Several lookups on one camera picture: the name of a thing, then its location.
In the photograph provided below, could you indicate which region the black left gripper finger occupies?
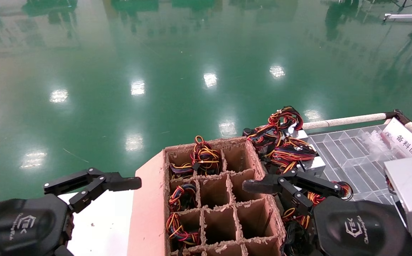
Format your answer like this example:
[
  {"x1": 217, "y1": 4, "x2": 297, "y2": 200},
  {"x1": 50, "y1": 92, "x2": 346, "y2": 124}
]
[
  {"x1": 43, "y1": 168, "x2": 104, "y2": 195},
  {"x1": 69, "y1": 172, "x2": 142, "y2": 214}
]

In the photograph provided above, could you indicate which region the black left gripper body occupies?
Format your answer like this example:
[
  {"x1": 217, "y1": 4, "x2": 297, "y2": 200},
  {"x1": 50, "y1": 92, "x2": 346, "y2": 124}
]
[{"x1": 0, "y1": 194, "x2": 75, "y2": 256}]

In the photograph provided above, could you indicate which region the black rail corner connector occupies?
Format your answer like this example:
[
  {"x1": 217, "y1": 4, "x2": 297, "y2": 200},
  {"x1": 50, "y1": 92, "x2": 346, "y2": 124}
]
[{"x1": 385, "y1": 109, "x2": 411, "y2": 125}]

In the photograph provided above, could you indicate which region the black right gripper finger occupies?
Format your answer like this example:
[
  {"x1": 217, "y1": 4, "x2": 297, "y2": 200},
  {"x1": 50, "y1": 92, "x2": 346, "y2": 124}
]
[
  {"x1": 291, "y1": 170, "x2": 347, "y2": 199},
  {"x1": 242, "y1": 174, "x2": 315, "y2": 217}
]

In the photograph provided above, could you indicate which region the white stand base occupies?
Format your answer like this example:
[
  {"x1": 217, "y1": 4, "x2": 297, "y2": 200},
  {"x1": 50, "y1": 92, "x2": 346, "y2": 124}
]
[{"x1": 384, "y1": 0, "x2": 412, "y2": 23}]

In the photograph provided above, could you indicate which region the white sign with Chinese text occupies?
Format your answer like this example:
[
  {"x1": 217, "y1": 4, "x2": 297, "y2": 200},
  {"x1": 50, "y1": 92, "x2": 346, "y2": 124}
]
[{"x1": 382, "y1": 117, "x2": 412, "y2": 167}]

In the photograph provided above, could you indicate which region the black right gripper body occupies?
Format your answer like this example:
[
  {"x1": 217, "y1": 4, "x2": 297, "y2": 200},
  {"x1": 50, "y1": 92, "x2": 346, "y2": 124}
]
[{"x1": 314, "y1": 199, "x2": 411, "y2": 256}]

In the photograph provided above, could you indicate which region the brown cardboard divider box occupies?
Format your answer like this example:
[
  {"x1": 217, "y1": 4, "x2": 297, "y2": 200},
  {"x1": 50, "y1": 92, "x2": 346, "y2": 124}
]
[{"x1": 127, "y1": 137, "x2": 287, "y2": 256}]

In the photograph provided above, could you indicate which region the long foam padded rail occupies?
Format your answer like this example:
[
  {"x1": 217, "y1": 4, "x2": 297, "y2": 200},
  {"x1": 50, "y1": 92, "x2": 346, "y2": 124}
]
[{"x1": 303, "y1": 113, "x2": 387, "y2": 130}]

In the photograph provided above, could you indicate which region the black cable bundle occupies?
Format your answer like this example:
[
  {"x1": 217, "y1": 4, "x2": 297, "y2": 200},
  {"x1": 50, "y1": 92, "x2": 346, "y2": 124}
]
[{"x1": 280, "y1": 220, "x2": 316, "y2": 256}]

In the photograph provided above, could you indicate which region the clear acrylic divider tray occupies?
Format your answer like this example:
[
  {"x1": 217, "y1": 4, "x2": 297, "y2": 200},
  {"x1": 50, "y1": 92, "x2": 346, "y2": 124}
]
[{"x1": 307, "y1": 124, "x2": 412, "y2": 202}]

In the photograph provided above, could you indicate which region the clear plastic bag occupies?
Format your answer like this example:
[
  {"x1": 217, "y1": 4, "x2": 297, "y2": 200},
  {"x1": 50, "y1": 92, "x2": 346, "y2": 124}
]
[{"x1": 362, "y1": 130, "x2": 396, "y2": 155}]

